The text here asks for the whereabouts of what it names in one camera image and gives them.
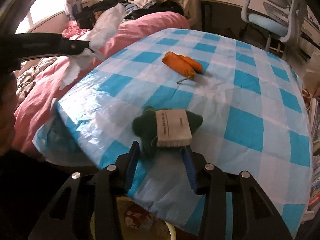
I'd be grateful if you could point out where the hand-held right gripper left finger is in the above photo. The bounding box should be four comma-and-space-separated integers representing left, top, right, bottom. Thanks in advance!
27, 141, 140, 240

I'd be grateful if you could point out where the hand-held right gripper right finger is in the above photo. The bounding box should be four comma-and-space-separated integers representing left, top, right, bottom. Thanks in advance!
180, 146, 293, 240

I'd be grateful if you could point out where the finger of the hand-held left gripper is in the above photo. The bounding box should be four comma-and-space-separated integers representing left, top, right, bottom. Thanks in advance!
61, 37, 95, 55

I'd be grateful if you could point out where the green plush leaf with label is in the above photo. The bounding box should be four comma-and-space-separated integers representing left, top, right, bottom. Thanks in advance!
132, 105, 204, 159

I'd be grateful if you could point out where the yellow plastic bin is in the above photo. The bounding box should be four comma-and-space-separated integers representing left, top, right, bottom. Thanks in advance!
89, 196, 177, 240

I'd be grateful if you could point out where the person's left hand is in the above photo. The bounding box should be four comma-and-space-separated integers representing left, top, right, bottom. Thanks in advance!
0, 74, 18, 155

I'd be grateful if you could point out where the window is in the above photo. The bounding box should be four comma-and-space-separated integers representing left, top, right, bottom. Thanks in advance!
15, 0, 66, 34

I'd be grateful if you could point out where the beige crumpled cloth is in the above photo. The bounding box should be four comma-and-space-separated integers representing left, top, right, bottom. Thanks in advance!
15, 56, 59, 101

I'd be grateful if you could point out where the brown garment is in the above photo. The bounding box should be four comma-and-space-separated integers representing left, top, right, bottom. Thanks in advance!
92, 10, 106, 21

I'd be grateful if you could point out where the pink curtain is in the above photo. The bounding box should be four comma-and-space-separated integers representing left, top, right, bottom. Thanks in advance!
62, 0, 85, 21

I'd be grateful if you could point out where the pink blanket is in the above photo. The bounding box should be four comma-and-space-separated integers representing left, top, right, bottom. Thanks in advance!
12, 12, 191, 153

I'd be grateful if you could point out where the white garment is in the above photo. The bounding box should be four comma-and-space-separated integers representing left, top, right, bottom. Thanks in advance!
127, 0, 157, 8

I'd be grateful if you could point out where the blue checkered tablecloth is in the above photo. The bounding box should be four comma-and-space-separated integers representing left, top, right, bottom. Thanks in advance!
32, 27, 314, 240

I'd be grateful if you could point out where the pile of dark clothes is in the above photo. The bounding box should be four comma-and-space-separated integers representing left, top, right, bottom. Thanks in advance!
74, 0, 185, 28

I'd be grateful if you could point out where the orange plush carrot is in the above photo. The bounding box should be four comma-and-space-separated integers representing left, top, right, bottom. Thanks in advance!
162, 51, 197, 81
182, 54, 204, 74

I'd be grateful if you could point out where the white book rack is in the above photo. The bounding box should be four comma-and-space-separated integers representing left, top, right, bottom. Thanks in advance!
303, 97, 320, 217

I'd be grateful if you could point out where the beige paper bag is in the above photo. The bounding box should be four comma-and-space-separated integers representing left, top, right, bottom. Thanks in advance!
303, 51, 320, 98

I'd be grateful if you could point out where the grey and blue desk chair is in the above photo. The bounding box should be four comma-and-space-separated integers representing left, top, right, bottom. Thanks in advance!
241, 0, 307, 53

